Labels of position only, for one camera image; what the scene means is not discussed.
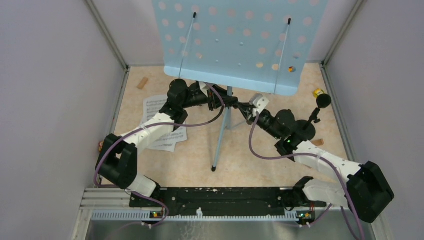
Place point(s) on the wooden block by stand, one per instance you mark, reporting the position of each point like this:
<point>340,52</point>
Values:
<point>318,142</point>

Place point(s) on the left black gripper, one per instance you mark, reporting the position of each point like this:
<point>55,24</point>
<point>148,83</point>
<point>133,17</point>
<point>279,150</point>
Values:
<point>227,98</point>

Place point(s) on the sheet music page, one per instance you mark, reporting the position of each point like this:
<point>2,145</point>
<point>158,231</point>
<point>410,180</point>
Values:
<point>151,106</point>
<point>166,147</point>

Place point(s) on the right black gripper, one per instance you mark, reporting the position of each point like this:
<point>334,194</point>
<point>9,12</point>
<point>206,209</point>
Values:
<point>246,110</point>

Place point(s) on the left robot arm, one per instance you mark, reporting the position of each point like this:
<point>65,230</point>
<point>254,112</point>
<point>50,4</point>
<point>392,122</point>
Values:
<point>118,159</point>

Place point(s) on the colourful wooden toy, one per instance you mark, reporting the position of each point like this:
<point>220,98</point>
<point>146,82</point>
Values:
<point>291,69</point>

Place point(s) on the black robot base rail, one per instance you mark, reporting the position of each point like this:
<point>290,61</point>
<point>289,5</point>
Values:
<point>230,202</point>

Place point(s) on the black microphone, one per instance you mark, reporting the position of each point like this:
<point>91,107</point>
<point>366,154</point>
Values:
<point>314,114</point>

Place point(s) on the yellow black small toy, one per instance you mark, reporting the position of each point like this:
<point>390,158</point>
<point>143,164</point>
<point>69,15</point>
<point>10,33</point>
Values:
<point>317,92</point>

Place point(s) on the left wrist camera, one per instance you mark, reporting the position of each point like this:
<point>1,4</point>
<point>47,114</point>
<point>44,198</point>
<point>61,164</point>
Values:
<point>204,87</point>

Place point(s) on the light blue music stand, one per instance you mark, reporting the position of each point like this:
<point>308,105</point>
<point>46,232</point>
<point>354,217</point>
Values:
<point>246,44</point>

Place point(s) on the red owl toy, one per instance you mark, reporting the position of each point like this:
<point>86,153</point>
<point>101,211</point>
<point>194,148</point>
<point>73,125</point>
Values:
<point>100,146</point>

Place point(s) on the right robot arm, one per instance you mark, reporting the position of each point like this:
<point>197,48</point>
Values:
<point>362,188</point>

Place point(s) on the wooden block far left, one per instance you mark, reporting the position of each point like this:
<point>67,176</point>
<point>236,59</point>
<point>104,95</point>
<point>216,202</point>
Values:
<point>143,83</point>

